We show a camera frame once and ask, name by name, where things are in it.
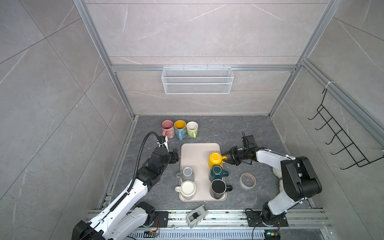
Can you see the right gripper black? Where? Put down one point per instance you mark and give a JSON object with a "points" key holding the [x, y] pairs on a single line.
{"points": [[232, 152]]}

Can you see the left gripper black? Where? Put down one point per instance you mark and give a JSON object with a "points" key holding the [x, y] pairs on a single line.
{"points": [[174, 155]]}

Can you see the yellow mug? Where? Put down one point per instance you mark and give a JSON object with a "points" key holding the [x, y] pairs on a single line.
{"points": [[216, 158]]}

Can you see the dark green mug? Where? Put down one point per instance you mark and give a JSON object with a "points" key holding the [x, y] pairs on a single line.
{"points": [[217, 172]]}

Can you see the pink patterned mug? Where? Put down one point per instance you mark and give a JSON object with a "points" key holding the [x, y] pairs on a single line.
{"points": [[168, 129]]}

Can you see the black mug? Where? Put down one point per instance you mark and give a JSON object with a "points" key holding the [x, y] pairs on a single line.
{"points": [[219, 188]]}

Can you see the blue butterfly mug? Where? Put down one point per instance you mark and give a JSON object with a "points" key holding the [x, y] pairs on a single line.
{"points": [[180, 129]]}

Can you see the light green mug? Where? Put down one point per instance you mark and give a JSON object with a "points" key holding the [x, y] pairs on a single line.
{"points": [[192, 129]]}

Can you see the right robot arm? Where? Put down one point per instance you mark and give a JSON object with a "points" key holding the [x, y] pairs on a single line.
{"points": [[299, 179]]}

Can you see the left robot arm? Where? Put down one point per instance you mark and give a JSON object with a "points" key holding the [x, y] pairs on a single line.
{"points": [[125, 214]]}

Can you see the grey mug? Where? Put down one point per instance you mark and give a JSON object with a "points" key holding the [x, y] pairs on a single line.
{"points": [[187, 174]]}

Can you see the white mug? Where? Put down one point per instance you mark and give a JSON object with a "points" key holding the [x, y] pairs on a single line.
{"points": [[187, 189]]}

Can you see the tape roll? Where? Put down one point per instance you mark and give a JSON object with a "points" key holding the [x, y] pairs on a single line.
{"points": [[247, 181]]}

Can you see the beige plastic tray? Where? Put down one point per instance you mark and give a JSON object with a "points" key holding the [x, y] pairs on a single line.
{"points": [[196, 156]]}

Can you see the white teddy bear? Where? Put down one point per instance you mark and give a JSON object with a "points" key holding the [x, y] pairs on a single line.
{"points": [[278, 174]]}

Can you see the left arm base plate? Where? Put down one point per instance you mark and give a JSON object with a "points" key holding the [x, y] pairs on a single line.
{"points": [[157, 219]]}

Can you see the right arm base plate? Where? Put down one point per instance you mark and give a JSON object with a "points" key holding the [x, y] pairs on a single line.
{"points": [[255, 219]]}

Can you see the grey camera box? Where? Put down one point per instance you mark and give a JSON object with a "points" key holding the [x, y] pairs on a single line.
{"points": [[196, 216]]}

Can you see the white wire mesh basket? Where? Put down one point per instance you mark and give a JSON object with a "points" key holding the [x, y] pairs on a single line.
{"points": [[197, 80]]}

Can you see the black wire hook rack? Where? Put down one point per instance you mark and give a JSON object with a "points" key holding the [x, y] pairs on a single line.
{"points": [[340, 134]]}

